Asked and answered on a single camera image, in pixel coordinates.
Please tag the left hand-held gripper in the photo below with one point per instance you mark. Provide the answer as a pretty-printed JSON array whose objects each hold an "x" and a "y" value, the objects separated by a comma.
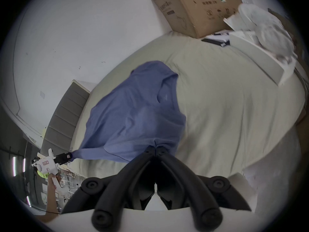
[{"x": 47, "y": 164}]

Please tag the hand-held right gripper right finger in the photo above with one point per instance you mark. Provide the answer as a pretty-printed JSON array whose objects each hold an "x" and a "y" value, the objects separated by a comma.
[{"x": 183, "y": 177}]

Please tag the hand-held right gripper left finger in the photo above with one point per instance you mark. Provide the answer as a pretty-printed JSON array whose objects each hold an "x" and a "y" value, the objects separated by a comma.
[{"x": 125, "y": 177}]

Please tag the blue shirt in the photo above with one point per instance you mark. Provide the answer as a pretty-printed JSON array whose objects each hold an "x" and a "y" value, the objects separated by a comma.
[{"x": 135, "y": 115}]

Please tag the person's left forearm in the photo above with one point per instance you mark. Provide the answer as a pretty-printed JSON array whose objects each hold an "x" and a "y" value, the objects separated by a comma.
[{"x": 49, "y": 202}]

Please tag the person's left hand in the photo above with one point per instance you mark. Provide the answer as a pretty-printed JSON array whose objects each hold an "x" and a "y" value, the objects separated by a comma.
[{"x": 53, "y": 179}]

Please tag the grey padded headboard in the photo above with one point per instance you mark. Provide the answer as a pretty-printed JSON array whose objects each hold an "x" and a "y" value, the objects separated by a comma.
[{"x": 64, "y": 115}]

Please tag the black flat device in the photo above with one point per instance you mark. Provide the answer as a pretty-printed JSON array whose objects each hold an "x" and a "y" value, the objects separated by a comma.
[{"x": 213, "y": 42}]

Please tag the brown cardboard carton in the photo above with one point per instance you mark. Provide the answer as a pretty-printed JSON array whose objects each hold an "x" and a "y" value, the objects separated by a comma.
[{"x": 193, "y": 8}]

